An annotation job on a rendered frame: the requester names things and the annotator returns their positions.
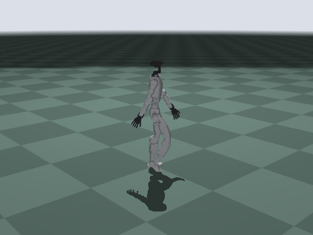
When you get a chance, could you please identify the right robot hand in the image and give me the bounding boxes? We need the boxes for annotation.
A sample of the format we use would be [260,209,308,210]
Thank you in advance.
[131,112,144,128]

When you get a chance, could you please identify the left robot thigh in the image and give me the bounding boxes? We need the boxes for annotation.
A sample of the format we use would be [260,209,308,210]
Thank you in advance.
[149,122,161,144]

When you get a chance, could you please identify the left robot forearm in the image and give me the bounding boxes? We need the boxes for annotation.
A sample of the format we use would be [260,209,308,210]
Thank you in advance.
[162,93,173,109]

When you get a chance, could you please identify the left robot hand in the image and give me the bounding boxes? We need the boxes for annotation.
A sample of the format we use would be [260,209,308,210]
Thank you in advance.
[170,104,180,119]

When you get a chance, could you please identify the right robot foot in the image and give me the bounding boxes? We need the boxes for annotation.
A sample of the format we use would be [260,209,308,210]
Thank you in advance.
[148,161,161,172]

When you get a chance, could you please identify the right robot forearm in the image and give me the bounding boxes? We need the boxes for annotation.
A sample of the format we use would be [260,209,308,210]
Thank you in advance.
[139,97,152,117]

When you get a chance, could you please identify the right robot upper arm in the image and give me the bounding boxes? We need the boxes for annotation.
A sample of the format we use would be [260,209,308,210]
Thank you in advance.
[146,78,158,103]

